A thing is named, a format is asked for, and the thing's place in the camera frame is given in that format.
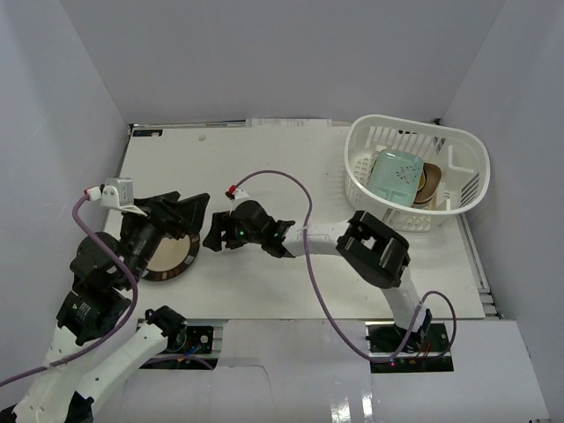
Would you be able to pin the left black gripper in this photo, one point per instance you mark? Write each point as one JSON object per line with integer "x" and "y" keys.
{"x": 163, "y": 213}

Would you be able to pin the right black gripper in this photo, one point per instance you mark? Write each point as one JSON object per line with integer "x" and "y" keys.
{"x": 222, "y": 221}

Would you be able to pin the round dark mirrored plate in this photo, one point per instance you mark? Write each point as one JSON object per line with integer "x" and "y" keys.
{"x": 172, "y": 258}

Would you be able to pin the light green rectangular plate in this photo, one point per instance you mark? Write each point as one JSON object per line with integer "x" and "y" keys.
{"x": 395, "y": 176}

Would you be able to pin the brown square plate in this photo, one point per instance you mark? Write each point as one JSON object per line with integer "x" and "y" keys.
{"x": 428, "y": 184}

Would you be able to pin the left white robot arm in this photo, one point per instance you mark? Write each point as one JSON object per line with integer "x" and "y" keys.
{"x": 68, "y": 386}

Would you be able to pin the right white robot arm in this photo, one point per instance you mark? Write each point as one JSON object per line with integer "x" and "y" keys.
{"x": 377, "y": 253}

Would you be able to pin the papers at table back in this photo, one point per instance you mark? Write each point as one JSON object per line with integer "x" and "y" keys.
{"x": 287, "y": 122}

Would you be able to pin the white plastic dish basket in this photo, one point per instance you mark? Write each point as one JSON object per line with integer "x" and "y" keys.
{"x": 462, "y": 158}

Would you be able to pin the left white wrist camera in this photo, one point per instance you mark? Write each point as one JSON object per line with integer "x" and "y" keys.
{"x": 115, "y": 194}

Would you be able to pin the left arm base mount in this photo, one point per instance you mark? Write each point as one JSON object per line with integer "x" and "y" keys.
{"x": 199, "y": 348}

